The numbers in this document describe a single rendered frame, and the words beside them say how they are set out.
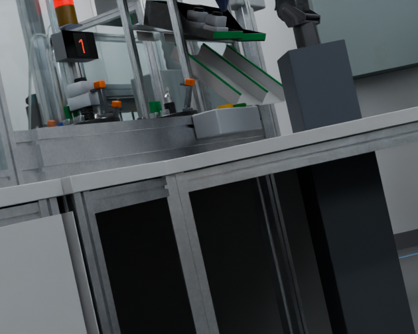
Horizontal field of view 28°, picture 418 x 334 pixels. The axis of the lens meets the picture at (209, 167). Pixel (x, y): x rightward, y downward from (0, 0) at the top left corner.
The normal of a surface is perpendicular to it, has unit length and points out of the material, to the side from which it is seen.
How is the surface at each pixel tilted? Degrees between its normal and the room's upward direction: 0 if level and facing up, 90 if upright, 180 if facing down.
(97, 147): 90
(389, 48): 90
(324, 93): 90
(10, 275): 90
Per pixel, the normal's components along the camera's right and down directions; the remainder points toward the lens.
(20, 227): 0.84, -0.19
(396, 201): 0.11, -0.04
